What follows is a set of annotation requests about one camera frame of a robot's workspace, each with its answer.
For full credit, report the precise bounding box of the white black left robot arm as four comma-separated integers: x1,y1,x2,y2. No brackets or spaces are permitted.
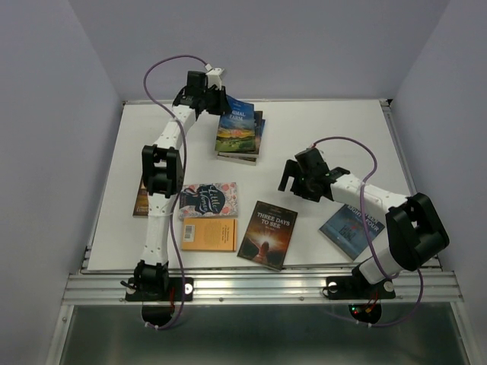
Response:
122,65,231,302

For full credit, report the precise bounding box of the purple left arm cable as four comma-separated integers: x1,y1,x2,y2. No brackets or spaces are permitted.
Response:
143,56,214,331

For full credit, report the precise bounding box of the orange back cover book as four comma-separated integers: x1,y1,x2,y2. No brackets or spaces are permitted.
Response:
181,217,237,252

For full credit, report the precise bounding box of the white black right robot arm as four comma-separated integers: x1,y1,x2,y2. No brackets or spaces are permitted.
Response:
278,148,450,300

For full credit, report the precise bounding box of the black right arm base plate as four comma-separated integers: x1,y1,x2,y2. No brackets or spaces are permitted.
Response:
322,276,396,300

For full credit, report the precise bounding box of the Nineteen Eighty-Four blue book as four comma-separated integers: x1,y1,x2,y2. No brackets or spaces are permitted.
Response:
318,205,385,260

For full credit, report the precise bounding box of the Three Days to See book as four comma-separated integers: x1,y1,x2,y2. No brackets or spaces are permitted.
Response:
237,201,298,271

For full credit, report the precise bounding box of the Animal Farm blue book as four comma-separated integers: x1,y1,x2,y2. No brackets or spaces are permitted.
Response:
215,96,256,152

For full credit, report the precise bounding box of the aluminium table frame rail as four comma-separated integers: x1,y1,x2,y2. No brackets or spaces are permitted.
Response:
60,98,467,305

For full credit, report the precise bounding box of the brown book under left arm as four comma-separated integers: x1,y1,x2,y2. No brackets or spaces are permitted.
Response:
132,178,148,217

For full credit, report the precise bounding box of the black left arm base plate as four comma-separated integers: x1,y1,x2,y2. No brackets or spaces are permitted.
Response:
120,277,194,302

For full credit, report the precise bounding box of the Little Women floral book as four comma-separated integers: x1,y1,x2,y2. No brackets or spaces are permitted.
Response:
178,182,238,220

